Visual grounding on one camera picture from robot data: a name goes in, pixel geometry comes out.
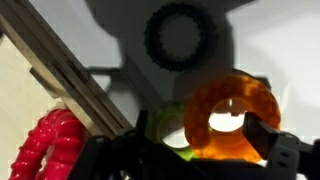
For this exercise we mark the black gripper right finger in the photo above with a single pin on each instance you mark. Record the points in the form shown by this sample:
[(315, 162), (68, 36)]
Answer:
[(286, 156)]

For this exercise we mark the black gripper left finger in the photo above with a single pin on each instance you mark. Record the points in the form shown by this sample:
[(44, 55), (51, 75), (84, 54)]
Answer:
[(103, 160)]

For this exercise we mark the light wooden tray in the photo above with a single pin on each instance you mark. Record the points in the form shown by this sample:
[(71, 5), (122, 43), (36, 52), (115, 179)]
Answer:
[(50, 66)]

